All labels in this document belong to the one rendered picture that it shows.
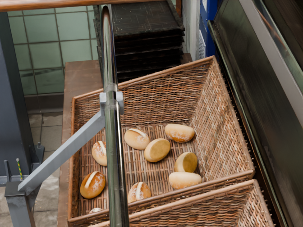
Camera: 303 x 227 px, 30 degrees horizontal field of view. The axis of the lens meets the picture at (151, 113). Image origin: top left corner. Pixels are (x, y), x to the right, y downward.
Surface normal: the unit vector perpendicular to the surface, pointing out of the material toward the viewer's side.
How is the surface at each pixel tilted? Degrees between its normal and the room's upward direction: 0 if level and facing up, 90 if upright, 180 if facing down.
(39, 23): 90
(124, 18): 0
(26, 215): 90
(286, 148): 70
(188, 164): 51
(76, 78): 0
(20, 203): 90
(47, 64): 90
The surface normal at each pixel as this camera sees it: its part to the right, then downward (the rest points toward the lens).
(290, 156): -0.94, -0.20
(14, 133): 0.04, 0.60
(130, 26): -0.03, -0.80
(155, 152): 0.52, -0.17
